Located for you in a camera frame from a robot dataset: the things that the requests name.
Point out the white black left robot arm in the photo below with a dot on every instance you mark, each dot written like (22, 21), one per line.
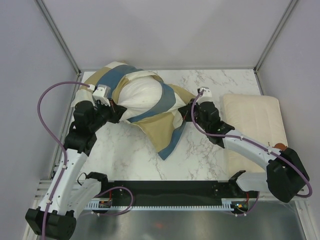
(58, 211)

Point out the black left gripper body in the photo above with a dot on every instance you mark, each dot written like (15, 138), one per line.
(103, 114)

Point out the aluminium extrusion rail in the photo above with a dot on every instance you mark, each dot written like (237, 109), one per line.
(44, 186)

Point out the white slotted cable duct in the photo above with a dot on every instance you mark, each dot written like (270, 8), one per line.
(96, 205)

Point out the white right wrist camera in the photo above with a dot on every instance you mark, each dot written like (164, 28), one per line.
(204, 93)

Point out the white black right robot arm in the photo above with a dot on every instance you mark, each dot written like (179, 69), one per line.
(283, 175)

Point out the aluminium left frame post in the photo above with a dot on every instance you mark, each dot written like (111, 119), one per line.
(57, 34)

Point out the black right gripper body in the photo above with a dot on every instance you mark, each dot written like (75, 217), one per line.
(203, 124)

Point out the white pillow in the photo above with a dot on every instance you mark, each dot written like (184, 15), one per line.
(139, 96)

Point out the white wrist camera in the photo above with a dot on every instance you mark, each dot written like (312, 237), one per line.
(204, 93)
(100, 94)

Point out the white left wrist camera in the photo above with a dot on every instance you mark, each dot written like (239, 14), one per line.
(100, 94)

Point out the aluminium right frame post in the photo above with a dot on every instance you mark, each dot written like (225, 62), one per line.
(275, 34)

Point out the cream pillow with bear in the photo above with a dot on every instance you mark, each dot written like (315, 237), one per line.
(257, 116)

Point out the aluminium frame post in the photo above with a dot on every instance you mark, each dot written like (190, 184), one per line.
(57, 34)
(275, 34)

